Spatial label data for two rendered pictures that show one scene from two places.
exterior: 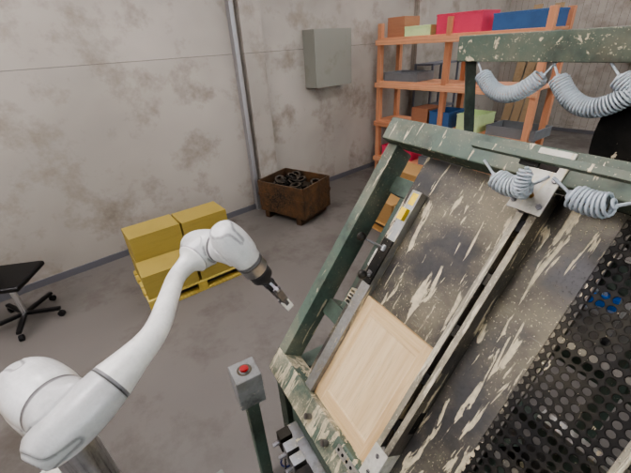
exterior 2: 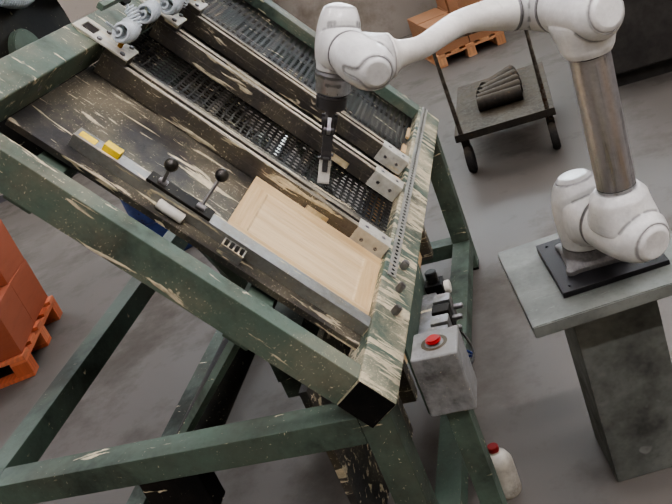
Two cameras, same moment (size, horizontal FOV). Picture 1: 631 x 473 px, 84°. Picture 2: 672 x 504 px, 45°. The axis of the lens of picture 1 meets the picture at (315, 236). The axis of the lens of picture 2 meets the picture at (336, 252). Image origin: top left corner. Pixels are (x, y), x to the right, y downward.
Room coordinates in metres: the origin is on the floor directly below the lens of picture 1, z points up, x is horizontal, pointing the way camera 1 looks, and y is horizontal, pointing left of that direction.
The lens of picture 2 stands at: (2.38, 1.54, 2.00)
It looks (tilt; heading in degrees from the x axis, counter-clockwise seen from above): 23 degrees down; 228
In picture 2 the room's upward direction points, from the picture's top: 22 degrees counter-clockwise
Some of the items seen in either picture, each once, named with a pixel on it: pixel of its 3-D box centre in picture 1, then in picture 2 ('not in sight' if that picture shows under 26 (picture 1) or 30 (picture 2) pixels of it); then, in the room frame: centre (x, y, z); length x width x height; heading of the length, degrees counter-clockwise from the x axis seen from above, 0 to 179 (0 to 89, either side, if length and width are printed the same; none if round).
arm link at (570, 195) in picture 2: not in sight; (582, 207); (0.46, 0.48, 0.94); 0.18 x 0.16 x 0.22; 59
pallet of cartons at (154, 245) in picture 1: (187, 251); not in sight; (3.30, 1.39, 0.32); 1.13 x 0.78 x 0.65; 130
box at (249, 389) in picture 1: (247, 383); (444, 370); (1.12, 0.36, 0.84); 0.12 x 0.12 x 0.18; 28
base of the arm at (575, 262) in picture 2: not in sight; (587, 243); (0.43, 0.46, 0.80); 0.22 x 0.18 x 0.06; 36
